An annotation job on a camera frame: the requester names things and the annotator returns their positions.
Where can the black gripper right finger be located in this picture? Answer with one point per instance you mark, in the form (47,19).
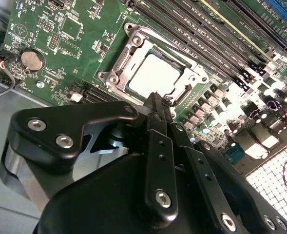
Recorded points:
(214,185)

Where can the silver green CPU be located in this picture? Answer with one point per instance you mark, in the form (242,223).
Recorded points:
(155,73)

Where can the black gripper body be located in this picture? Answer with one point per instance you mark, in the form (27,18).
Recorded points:
(97,207)

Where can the metal socket cover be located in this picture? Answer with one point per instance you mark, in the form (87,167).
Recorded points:
(130,66)

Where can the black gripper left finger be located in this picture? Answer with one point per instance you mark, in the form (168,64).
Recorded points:
(48,126)

